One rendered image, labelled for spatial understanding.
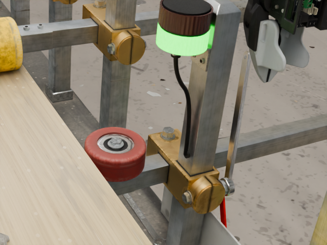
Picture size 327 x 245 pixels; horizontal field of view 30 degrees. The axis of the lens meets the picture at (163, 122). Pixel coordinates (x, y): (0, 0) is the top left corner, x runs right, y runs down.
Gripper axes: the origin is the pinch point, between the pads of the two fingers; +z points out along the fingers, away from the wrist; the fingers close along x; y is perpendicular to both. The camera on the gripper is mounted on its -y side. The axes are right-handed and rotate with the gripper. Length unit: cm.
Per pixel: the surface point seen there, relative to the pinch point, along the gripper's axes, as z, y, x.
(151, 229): 30.2, -7.1, -9.5
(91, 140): 10.1, -6.4, -20.7
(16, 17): 23, -74, -9
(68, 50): 20, -49, -7
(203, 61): -3.0, 0.4, -10.1
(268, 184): 101, -77, 85
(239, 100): 5.4, -2.0, -1.3
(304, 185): 101, -71, 97
